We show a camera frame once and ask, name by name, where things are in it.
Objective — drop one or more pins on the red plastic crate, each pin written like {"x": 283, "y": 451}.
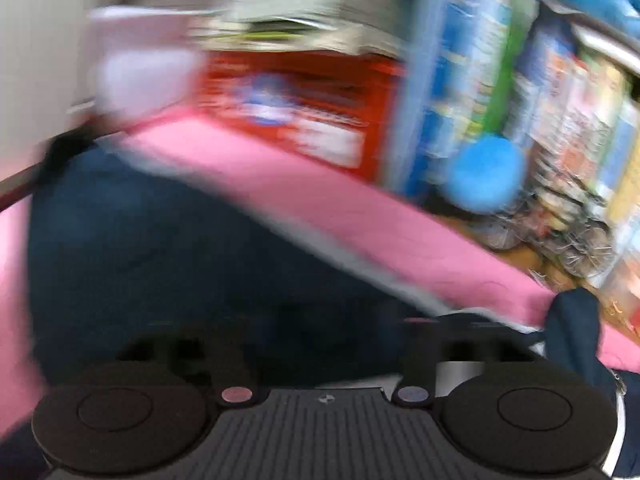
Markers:
{"x": 300, "y": 90}

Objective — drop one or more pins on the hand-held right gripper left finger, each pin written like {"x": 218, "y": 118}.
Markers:
{"x": 235, "y": 360}

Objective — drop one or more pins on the stack of books and papers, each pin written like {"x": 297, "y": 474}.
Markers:
{"x": 300, "y": 5}

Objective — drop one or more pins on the row of tall thin blue books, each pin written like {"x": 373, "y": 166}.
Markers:
{"x": 465, "y": 60}

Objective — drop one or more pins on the pink rabbit print blanket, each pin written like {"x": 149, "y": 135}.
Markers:
{"x": 325, "y": 200}

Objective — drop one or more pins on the blue plush ball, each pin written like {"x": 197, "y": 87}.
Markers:
{"x": 487, "y": 175}

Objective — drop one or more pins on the miniature black bicycle model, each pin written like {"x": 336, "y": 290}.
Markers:
{"x": 585, "y": 240}

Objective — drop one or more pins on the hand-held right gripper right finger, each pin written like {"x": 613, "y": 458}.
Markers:
{"x": 417, "y": 355}

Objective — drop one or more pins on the navy white red striped jacket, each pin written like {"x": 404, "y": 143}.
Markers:
{"x": 150, "y": 260}

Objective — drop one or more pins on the white foam board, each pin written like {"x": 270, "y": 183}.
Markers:
{"x": 140, "y": 60}

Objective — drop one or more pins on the row of colourful shelf books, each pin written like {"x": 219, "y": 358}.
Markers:
{"x": 590, "y": 135}

